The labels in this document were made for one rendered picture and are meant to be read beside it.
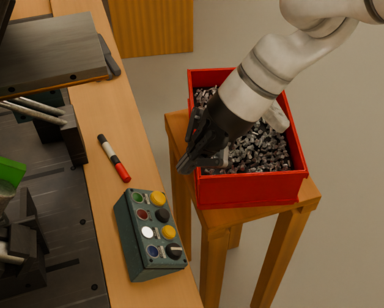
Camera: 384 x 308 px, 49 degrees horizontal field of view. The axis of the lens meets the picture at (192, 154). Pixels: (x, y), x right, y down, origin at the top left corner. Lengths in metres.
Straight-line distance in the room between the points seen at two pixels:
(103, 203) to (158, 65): 1.73
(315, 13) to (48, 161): 0.58
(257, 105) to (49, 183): 0.44
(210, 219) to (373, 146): 1.44
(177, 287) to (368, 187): 1.45
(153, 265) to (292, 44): 0.38
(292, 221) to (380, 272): 0.88
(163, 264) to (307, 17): 0.41
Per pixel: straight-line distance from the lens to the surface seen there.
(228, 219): 0.88
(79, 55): 0.72
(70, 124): 0.78
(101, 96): 0.98
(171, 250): 0.69
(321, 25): 0.56
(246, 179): 0.81
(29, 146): 0.92
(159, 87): 2.32
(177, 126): 1.03
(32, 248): 0.70
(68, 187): 0.84
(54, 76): 0.70
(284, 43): 0.58
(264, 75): 0.57
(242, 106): 0.59
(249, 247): 1.76
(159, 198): 0.75
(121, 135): 0.89
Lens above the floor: 1.57
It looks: 52 degrees down
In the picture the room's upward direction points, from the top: straight up
